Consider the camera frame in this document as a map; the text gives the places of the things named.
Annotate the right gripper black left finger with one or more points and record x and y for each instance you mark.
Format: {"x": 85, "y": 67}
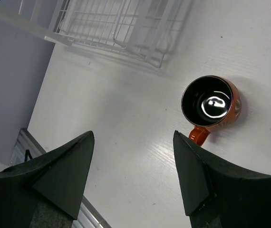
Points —
{"x": 27, "y": 199}

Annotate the white wire dish rack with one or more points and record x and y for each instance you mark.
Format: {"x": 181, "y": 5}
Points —
{"x": 146, "y": 30}

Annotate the orange mug black interior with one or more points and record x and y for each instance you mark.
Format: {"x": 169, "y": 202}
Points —
{"x": 210, "y": 103}

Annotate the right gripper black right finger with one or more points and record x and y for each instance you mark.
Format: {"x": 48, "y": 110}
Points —
{"x": 217, "y": 193}

